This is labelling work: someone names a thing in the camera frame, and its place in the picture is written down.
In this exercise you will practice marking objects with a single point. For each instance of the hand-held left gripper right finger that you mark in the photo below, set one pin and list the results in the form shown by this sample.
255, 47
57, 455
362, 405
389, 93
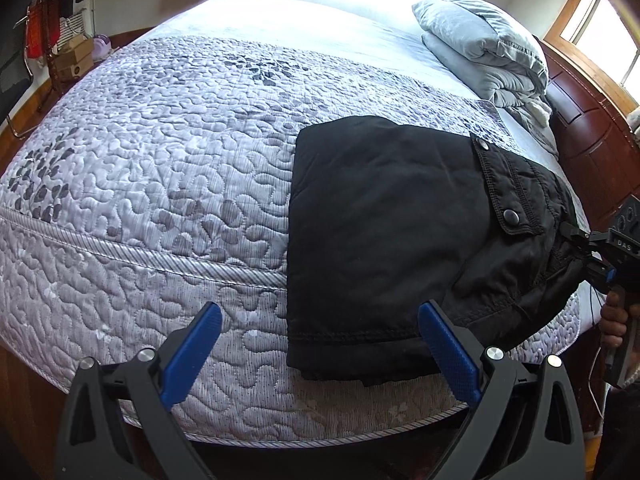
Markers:
447, 355

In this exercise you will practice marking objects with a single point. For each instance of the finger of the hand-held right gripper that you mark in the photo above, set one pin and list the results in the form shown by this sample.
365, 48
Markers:
582, 236
602, 275

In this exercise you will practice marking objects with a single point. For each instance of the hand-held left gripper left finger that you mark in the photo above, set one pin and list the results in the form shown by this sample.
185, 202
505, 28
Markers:
192, 355

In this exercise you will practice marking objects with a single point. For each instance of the black pants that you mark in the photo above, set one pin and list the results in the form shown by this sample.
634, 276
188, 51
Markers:
400, 240

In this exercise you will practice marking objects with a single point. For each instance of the person's right hand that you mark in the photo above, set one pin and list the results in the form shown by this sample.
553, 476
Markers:
614, 322

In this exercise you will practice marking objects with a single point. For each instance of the wooden headboard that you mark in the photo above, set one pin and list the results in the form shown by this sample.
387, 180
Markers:
590, 130

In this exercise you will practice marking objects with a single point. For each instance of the quilted grey bed cover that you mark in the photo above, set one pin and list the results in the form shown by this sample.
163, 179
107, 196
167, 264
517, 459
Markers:
150, 210

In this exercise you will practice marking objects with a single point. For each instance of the folded grey duvet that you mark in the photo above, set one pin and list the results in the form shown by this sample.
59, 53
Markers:
487, 55

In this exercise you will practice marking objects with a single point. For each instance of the cardboard box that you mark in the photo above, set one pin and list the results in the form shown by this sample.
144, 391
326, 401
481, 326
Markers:
75, 57

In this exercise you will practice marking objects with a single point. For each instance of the black folding chair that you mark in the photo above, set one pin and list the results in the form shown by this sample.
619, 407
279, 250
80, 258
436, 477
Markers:
12, 75

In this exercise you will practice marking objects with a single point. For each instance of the white bed sheet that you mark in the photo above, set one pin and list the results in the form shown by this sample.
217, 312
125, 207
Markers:
310, 30

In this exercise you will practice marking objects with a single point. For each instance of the wooden window frame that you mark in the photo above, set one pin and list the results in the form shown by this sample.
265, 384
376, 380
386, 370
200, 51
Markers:
595, 30

